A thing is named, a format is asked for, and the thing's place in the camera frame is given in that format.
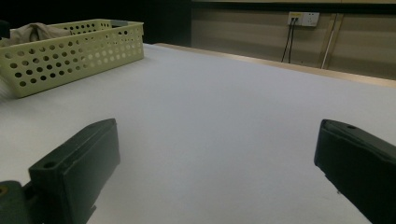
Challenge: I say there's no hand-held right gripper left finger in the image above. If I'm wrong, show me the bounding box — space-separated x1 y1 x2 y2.
28 118 121 224

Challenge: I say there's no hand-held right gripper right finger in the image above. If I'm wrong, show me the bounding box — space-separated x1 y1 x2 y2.
313 119 396 224

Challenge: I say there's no pale yellow perforated plastic basket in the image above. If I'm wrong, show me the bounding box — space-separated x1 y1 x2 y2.
0 18 146 100

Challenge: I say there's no beige cloth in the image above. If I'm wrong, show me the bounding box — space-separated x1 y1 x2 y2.
0 21 71 49

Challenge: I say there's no white table mat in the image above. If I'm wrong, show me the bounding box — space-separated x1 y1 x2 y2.
0 43 396 224

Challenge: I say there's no black power cable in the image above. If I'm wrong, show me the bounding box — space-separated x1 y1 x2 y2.
281 18 295 63
288 18 298 64

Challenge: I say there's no white wall socket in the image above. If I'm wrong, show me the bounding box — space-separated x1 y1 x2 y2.
287 11 321 28

